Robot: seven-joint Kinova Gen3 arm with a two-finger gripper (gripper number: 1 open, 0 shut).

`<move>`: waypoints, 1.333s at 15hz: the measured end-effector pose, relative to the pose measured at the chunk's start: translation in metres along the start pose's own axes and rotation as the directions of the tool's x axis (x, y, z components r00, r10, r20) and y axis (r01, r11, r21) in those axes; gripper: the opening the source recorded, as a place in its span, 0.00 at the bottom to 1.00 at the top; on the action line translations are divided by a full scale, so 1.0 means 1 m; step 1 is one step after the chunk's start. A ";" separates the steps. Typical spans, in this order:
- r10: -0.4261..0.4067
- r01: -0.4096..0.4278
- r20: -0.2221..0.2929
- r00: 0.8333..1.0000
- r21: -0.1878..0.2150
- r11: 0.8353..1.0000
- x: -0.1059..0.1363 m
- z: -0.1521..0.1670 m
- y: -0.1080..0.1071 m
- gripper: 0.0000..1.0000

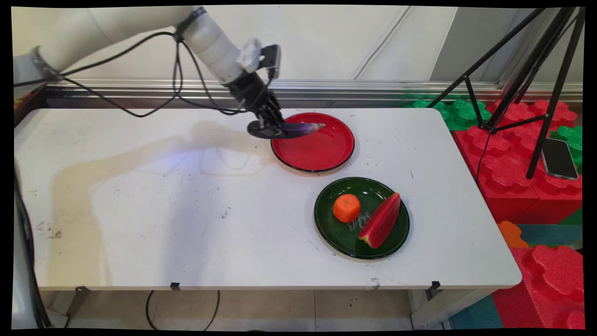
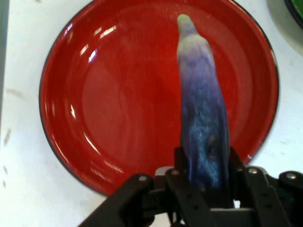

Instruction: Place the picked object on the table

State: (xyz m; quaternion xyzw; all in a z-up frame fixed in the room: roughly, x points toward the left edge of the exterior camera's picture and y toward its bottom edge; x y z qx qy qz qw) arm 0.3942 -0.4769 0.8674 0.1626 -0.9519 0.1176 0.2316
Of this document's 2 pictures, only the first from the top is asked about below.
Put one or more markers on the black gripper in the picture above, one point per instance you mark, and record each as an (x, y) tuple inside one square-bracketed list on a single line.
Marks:
[(252, 91)]

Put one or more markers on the purple toy eggplant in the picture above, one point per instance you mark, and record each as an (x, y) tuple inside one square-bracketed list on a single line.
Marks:
[(298, 129)]

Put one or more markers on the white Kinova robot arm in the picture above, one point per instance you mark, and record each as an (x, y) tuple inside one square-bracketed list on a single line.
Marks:
[(93, 28)]

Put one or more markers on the red round plate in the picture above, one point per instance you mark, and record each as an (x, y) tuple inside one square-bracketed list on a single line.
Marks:
[(317, 151)]

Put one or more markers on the toy orange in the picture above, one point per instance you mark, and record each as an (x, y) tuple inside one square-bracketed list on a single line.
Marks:
[(346, 208)]

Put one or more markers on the dark green round plate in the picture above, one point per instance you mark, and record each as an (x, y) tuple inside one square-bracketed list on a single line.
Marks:
[(340, 233)]

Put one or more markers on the toy watermelon slice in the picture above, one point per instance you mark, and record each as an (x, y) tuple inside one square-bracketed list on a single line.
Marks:
[(381, 221)]

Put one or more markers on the green foam block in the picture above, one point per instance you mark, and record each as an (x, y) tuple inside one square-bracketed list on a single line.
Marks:
[(571, 142), (459, 112)]

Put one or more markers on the white table leg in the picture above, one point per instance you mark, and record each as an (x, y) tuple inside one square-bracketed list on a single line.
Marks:
[(443, 310)]

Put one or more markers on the black tripod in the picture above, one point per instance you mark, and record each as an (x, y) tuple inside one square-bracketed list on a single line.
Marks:
[(527, 70)]

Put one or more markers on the orange foam block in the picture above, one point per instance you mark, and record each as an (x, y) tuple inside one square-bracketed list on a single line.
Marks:
[(511, 234)]

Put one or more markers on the multicolour foam floor mat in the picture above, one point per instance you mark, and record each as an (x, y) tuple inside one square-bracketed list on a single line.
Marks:
[(478, 315)]

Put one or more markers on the black smartphone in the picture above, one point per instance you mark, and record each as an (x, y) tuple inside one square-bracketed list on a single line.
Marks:
[(558, 157)]

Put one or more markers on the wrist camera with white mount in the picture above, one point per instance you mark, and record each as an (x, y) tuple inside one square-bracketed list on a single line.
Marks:
[(261, 56)]

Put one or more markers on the aluminium wall rail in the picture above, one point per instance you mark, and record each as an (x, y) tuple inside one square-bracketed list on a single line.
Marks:
[(373, 91)]

